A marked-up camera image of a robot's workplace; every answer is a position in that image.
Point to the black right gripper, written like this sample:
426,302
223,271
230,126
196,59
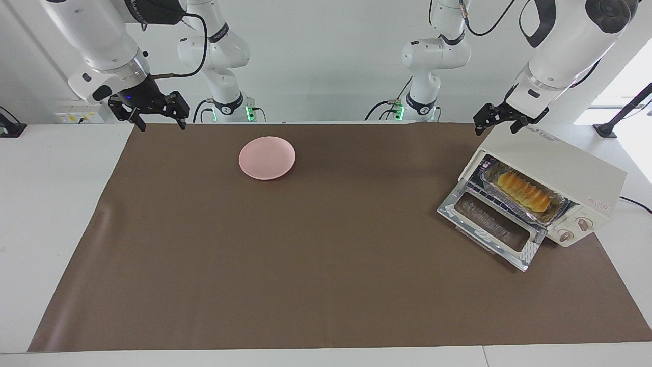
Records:
145,99

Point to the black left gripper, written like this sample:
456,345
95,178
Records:
501,113

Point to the golden bread loaf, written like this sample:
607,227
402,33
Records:
523,191

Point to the aluminium foil tray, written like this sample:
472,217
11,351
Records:
558,210

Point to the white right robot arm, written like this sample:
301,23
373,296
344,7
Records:
102,35

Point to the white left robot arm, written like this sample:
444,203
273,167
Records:
575,46

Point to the cream toaster oven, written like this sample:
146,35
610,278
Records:
570,168

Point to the glass oven door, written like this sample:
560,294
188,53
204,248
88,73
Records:
491,224

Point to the cream oven knob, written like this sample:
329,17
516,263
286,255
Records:
584,224
565,236

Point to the white power strip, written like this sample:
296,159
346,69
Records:
81,112

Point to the black stand with pole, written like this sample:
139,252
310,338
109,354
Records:
606,128

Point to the pink round plate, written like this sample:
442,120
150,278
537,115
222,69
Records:
267,158

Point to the black table clamp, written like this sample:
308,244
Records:
10,128

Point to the brown table mat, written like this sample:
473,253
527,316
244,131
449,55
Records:
326,265

